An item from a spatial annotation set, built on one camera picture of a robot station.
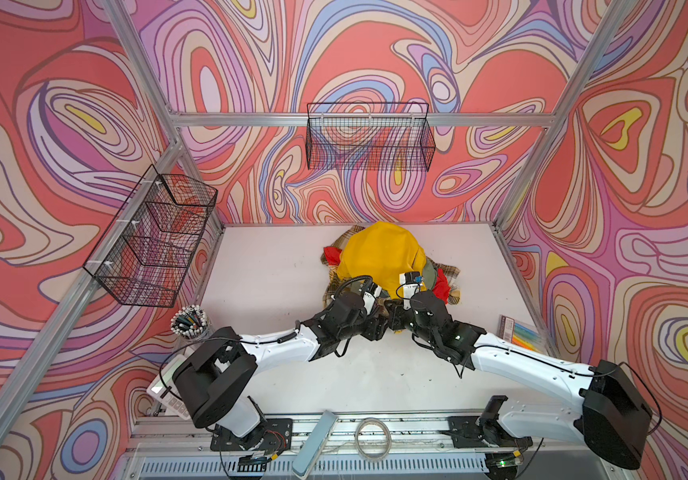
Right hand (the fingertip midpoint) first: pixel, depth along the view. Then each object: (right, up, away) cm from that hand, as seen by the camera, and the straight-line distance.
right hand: (386, 309), depth 81 cm
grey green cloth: (+14, +9, +6) cm, 18 cm away
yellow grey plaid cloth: (+25, +9, +20) cm, 33 cm away
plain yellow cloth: (0, +15, +4) cm, 16 cm away
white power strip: (-20, -31, -13) cm, 39 cm away
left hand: (+1, -2, +1) cm, 3 cm away
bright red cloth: (+20, +4, +14) cm, 24 cm away
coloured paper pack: (+42, -9, +9) cm, 44 cm away
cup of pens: (-52, -2, -5) cm, 52 cm away
